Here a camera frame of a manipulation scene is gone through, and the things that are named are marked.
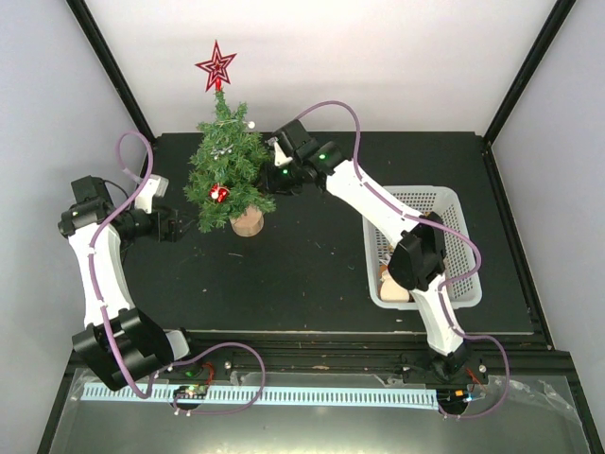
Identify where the small green christmas tree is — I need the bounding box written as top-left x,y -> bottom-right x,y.
183,90 -> 276,234

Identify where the red glitter star ornament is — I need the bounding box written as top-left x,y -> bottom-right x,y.
194,41 -> 237,92

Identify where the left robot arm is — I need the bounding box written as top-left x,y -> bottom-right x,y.
58,175 -> 203,391

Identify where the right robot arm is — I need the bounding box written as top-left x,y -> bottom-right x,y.
261,119 -> 469,381

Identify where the brown tree base pot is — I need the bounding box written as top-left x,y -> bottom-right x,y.
230,205 -> 264,237

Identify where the silver star ornament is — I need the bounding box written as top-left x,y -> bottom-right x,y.
379,251 -> 392,265

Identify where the wooden snowman ornament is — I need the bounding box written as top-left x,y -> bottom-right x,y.
379,274 -> 410,303

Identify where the white perforated plastic basket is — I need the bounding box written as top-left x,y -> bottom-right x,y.
363,185 -> 482,310

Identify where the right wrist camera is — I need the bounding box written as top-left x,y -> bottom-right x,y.
267,137 -> 292,168

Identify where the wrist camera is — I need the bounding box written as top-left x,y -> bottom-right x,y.
267,137 -> 292,168
134,174 -> 169,214

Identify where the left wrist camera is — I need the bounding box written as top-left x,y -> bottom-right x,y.
134,174 -> 169,214

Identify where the white slotted cable duct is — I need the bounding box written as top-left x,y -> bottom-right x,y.
79,381 -> 440,410

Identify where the black corner frame post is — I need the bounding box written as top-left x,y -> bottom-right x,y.
66,0 -> 156,144

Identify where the right black corner post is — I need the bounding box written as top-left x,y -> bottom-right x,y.
483,0 -> 577,146

